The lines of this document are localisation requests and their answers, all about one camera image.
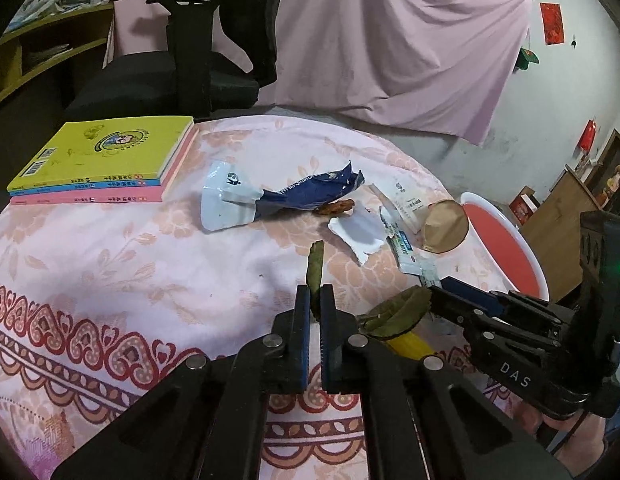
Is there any green white small sachet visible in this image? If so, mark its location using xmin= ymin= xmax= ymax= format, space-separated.
xmin=411 ymin=255 xmax=441 ymax=287

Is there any broad green leaf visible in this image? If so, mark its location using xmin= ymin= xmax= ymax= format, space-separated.
xmin=357 ymin=286 xmax=431 ymax=340

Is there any long green leaf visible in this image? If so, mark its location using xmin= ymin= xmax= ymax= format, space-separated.
xmin=305 ymin=240 xmax=324 ymax=296

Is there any yellow plastic cap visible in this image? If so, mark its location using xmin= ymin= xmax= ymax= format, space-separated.
xmin=386 ymin=332 xmax=435 ymax=361

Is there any white torn paper piece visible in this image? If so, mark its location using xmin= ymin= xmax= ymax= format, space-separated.
xmin=327 ymin=205 xmax=387 ymax=266

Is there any brown dried fruit scrap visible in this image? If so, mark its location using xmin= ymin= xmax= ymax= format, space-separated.
xmin=314 ymin=200 xmax=355 ymax=217

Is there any blue white snack wrapper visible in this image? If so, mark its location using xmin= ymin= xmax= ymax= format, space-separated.
xmin=200 ymin=160 xmax=365 ymax=232

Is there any blue green narrow sachet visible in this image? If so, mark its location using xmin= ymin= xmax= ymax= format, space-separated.
xmin=379 ymin=206 xmax=423 ymax=276

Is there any white printed sachet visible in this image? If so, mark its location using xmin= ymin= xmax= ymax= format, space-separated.
xmin=372 ymin=177 xmax=430 ymax=233

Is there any red white plastic basin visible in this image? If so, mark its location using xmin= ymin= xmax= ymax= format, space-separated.
xmin=459 ymin=192 xmax=550 ymax=300

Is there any red box on floor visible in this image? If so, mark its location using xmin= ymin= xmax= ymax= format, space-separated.
xmin=510 ymin=186 xmax=540 ymax=226

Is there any wooden cabinet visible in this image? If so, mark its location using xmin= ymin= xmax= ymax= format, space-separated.
xmin=520 ymin=166 xmax=601 ymax=301

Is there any floral pink tablecloth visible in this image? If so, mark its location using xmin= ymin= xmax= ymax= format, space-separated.
xmin=0 ymin=114 xmax=541 ymax=480

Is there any green red hanging ornament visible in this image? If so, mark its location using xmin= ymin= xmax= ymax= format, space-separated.
xmin=514 ymin=48 xmax=540 ymax=70

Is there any pink hanging bed sheet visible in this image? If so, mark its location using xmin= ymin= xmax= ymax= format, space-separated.
xmin=111 ymin=0 xmax=535 ymax=148

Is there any stack of colourful books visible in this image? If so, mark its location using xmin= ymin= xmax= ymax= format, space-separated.
xmin=7 ymin=116 xmax=198 ymax=205

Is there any black office chair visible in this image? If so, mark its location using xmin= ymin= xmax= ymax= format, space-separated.
xmin=63 ymin=0 xmax=281 ymax=122

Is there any wooden shelf desk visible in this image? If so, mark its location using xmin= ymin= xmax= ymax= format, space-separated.
xmin=0 ymin=0 xmax=113 ymax=106

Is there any pile of papers on shelf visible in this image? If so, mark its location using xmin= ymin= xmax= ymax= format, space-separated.
xmin=5 ymin=0 xmax=106 ymax=32

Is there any red paper wall decoration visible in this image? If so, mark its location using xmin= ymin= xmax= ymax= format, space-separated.
xmin=540 ymin=2 xmax=565 ymax=46

